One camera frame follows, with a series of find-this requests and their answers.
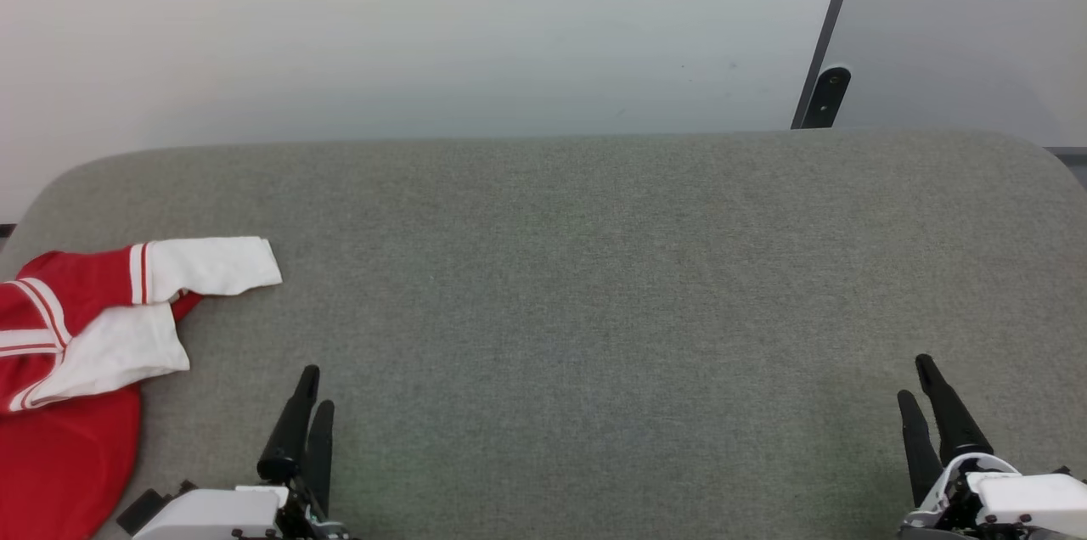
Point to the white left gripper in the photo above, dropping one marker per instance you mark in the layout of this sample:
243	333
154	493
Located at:
212	514

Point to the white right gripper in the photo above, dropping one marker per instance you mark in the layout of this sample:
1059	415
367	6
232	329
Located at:
1027	502

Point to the red and white shirt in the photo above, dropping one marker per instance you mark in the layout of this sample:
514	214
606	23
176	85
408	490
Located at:
59	447

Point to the dark grey partition strip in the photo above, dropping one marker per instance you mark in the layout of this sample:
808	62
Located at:
836	5

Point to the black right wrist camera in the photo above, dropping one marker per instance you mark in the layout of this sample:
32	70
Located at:
1062	470

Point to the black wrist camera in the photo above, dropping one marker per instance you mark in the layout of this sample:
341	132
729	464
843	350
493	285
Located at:
144	510
1062	470

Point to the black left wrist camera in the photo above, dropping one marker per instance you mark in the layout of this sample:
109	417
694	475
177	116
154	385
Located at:
144	510

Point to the dark wall baseboard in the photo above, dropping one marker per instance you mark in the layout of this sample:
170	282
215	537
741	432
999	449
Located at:
1070	160

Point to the black wall bracket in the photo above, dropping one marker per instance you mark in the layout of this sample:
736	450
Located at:
826	98

